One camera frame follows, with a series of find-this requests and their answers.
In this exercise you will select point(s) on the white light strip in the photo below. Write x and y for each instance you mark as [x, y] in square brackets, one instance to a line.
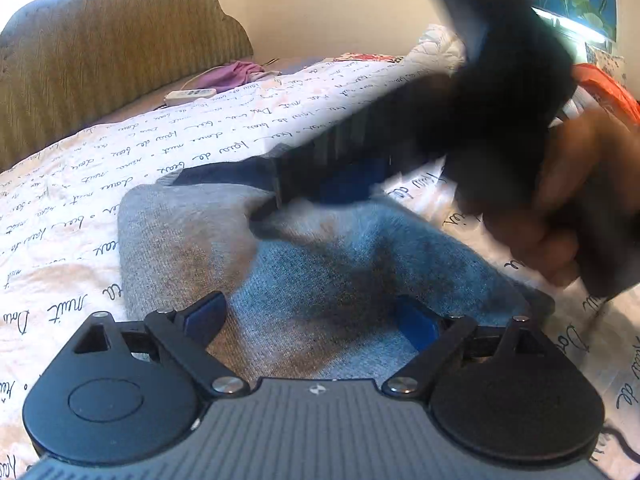
[575, 22]

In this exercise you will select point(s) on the grey knit sweater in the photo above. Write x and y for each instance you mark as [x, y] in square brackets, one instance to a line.
[320, 280]

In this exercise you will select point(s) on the white remote control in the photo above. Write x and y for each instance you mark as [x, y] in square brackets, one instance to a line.
[190, 95]

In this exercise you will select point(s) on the purple cloth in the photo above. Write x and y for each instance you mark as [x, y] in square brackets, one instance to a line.
[235, 74]

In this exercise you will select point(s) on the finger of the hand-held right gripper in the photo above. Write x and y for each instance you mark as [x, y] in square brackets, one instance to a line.
[352, 185]
[370, 130]

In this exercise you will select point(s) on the white quilted duvet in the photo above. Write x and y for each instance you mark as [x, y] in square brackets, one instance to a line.
[435, 50]

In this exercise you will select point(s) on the white script-printed blanket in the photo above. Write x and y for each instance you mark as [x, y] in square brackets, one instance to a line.
[90, 200]

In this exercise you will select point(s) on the person's right hand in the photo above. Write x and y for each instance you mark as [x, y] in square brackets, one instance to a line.
[560, 195]

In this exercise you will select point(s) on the olive upholstered headboard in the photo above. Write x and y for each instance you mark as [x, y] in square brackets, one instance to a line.
[110, 55]

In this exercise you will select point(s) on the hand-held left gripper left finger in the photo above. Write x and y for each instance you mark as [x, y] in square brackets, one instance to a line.
[206, 318]

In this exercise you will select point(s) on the dark navy garment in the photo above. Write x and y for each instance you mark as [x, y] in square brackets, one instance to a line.
[220, 174]

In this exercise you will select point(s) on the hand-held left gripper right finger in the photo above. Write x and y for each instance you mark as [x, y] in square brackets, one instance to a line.
[418, 324]

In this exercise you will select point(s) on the floral patterned cushion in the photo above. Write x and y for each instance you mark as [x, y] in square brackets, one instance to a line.
[606, 62]

